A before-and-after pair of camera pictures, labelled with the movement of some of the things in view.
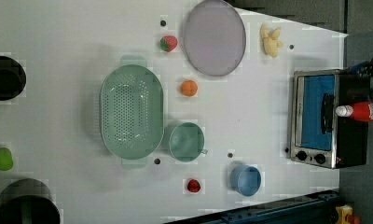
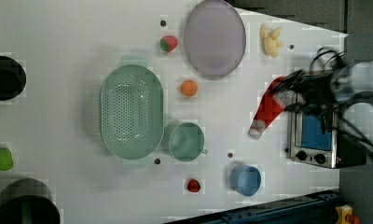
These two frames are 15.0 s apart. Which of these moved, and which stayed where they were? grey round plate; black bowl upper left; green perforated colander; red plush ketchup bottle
Moved: red plush ketchup bottle
Stayed: green perforated colander; grey round plate; black bowl upper left
